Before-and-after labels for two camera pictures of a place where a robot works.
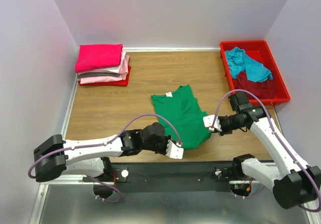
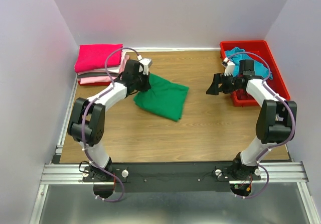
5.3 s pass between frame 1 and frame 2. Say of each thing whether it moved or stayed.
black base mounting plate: stayed
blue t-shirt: stayed
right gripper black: moved
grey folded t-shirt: stayed
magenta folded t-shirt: stayed
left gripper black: moved
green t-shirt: moved
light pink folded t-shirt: stayed
